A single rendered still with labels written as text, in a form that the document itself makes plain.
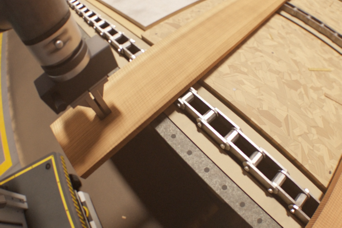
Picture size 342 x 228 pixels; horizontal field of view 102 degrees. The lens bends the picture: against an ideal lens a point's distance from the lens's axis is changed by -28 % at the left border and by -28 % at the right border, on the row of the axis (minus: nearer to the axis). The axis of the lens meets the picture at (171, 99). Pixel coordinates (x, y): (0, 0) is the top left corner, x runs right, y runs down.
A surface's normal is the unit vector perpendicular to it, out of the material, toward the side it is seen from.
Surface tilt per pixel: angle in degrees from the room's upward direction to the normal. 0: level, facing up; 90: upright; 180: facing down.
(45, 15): 90
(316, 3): 0
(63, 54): 90
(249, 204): 0
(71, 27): 90
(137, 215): 0
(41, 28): 90
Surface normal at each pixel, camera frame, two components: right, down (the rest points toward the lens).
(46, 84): -0.09, -0.54
